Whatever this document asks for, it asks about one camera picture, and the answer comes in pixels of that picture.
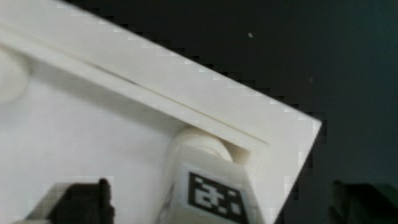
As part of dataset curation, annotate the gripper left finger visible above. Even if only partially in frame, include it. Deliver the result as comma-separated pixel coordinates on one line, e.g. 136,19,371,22
46,178,115,224

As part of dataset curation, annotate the white leg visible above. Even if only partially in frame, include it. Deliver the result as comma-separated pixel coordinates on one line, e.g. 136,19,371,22
154,128,264,224

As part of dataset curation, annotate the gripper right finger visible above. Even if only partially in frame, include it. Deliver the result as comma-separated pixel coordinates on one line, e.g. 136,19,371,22
328,181,398,224

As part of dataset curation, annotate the white square tabletop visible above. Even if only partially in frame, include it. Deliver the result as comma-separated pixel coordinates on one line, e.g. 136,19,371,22
0,0,321,224

